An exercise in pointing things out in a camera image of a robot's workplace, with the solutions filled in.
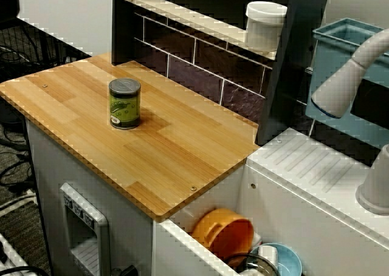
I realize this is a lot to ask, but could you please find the dark tile backsplash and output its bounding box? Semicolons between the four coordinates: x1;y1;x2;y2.
133;11;317;137

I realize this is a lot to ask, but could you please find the blue plastic bin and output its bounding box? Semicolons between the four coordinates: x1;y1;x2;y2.
305;17;389;151

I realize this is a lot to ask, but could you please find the grey toy faucet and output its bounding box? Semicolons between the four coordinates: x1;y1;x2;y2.
310;28;389;216

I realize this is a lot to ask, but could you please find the green pea can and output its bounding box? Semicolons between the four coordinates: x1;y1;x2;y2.
108;78;142;131

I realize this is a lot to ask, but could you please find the orange plastic bowl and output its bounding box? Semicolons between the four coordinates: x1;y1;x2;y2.
190;208;255;262

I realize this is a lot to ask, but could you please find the grey ice dispenser panel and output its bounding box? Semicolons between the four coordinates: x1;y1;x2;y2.
59;182;111;276

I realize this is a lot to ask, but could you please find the wide dark hutch post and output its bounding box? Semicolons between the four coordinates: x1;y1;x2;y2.
256;0;332;146

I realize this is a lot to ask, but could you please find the white cup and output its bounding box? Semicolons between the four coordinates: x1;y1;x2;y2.
257;244;279;269

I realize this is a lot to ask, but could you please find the white toy kitchen cabinet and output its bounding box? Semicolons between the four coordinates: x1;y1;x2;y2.
24;117;154;276

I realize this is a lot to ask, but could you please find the beige hutch shelf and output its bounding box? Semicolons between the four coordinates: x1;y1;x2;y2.
116;0;279;61

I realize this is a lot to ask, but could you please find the black floor cable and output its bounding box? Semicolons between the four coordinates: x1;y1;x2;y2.
0;136;31;152

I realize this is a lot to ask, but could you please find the white power strip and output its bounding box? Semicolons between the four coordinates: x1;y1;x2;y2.
0;189;37;212
0;232;30;276

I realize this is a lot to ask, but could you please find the light blue bowl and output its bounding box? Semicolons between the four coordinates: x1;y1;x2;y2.
249;242;303;276

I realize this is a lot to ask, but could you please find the white toy sink basin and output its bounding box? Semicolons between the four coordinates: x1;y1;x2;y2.
153;126;389;276

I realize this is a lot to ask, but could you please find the white lidded plastic jar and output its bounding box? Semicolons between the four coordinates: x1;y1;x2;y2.
245;1;288;53

